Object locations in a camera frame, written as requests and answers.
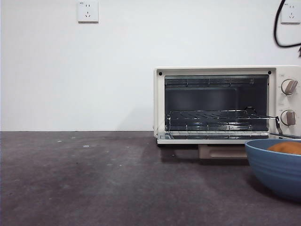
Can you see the cream toaster oven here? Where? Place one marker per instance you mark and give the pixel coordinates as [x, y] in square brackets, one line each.
[288, 131]

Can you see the white wall socket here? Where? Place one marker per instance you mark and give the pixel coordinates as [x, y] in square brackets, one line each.
[88, 11]
[292, 14]

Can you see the brown potato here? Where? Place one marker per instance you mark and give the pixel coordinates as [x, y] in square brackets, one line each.
[285, 148]

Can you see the blue ribbed bowl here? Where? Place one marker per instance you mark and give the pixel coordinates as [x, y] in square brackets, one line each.
[275, 174]

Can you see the beige temperature knob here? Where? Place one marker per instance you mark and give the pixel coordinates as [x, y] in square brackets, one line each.
[289, 87]

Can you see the beige timer knob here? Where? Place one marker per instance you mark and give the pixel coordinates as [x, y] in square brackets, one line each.
[288, 117]

